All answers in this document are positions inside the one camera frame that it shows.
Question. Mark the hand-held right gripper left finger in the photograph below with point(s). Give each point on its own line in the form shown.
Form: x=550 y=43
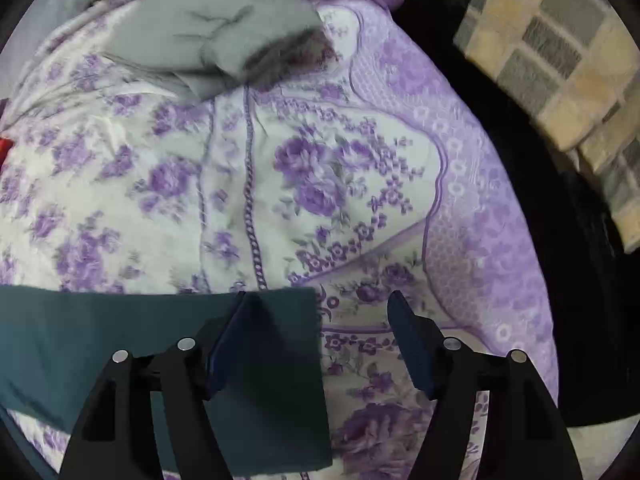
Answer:
x=226 y=345

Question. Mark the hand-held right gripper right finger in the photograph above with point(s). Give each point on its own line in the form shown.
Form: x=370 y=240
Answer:
x=411 y=345

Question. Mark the teal pants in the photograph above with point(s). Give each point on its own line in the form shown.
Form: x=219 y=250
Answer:
x=75 y=340

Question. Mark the purple floral bedsheet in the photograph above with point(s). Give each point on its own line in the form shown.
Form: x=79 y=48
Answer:
x=350 y=160

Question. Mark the folded red garment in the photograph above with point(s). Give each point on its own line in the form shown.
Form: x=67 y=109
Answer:
x=3 y=151

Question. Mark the checkered beige grey curtain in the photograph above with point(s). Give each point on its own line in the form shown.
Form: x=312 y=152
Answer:
x=550 y=60

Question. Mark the folded grey garment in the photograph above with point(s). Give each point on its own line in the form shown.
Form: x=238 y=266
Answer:
x=210 y=20

